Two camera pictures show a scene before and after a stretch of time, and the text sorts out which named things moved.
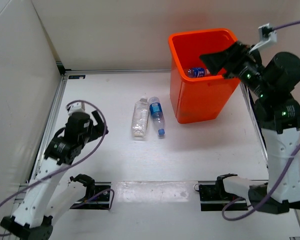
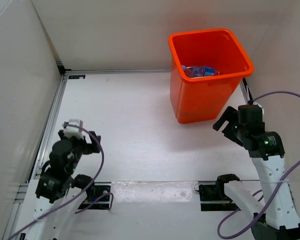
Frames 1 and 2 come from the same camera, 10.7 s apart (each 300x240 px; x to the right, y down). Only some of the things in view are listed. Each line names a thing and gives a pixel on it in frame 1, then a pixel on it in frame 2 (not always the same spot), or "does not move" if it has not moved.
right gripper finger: x=236 y=54 -> x=230 y=115
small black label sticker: x=76 y=77 does not move
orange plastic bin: x=198 y=99 does not move
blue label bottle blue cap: x=156 y=110 -> x=200 y=71
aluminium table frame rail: x=22 y=188 does not move
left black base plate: x=101 y=201 does not move
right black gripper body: x=253 y=79 -> x=238 y=130
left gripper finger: x=99 y=129 -> x=90 y=148
